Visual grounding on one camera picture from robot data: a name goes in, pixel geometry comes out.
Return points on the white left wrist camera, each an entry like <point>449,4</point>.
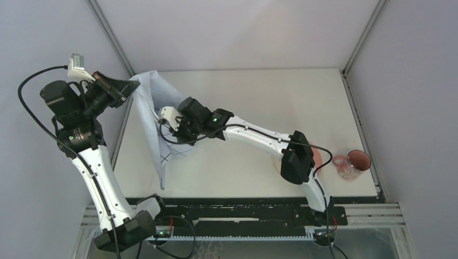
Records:
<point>76,68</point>

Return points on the cream pink branch plate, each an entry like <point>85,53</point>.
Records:
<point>316,157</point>

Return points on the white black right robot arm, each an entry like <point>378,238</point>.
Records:
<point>235,128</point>

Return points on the white checked tablecloth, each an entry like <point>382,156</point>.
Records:
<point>154,93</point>

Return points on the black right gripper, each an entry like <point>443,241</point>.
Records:
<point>177,131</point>

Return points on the white slotted cable duct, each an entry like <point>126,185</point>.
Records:
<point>165,235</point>

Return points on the pink patterned mug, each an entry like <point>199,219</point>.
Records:
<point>351,166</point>

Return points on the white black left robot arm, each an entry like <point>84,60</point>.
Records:
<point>81,139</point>

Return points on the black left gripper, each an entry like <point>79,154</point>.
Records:
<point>118,90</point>

